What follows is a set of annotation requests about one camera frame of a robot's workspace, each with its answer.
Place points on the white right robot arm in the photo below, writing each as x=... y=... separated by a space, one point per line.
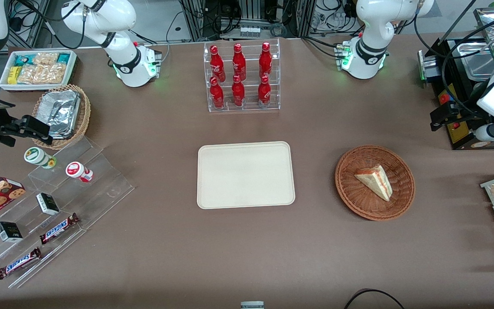
x=118 y=17

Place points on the cream plastic tray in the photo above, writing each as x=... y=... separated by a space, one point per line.
x=245 y=175

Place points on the clear acrylic bottle rack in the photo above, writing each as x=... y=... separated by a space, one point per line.
x=250 y=107

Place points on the red lid yoghurt cup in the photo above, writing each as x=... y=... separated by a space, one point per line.
x=76 y=170

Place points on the aluminium foil container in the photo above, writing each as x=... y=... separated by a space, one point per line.
x=60 y=112

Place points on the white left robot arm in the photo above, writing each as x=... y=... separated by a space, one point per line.
x=371 y=25

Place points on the large clear cracker bag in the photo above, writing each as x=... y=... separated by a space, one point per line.
x=41 y=74

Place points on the teal snack packet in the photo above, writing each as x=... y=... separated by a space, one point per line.
x=63 y=58
x=25 y=60

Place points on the triangle sandwich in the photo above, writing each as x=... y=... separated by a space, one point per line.
x=375 y=182

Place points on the Snickers chocolate bar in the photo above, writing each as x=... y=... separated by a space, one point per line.
x=58 y=228
x=19 y=263

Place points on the green lid yoghurt cup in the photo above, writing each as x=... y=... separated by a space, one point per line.
x=36 y=156

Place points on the yellow snack packet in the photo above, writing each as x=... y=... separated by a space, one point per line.
x=13 y=75

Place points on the clear acrylic stepped stand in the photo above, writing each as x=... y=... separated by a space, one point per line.
x=97 y=189

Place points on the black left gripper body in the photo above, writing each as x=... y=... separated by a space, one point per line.
x=465 y=104

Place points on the small clear cracker bag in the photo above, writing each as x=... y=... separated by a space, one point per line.
x=45 y=59

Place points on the light wicker basket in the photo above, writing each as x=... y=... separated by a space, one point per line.
x=85 y=113

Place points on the black food warmer appliance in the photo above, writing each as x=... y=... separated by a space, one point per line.
x=461 y=133

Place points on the white power strip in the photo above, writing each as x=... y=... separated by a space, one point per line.
x=250 y=31

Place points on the small black box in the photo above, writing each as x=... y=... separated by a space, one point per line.
x=9 y=232
x=48 y=204

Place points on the red soda bottle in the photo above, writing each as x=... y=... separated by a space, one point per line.
x=264 y=93
x=239 y=63
x=217 y=64
x=238 y=93
x=217 y=94
x=265 y=62

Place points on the brown wicker basket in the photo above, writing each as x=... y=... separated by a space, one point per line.
x=358 y=201

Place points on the small grey device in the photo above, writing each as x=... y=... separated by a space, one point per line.
x=252 y=305

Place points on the white snack bin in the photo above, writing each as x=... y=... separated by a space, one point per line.
x=73 y=68

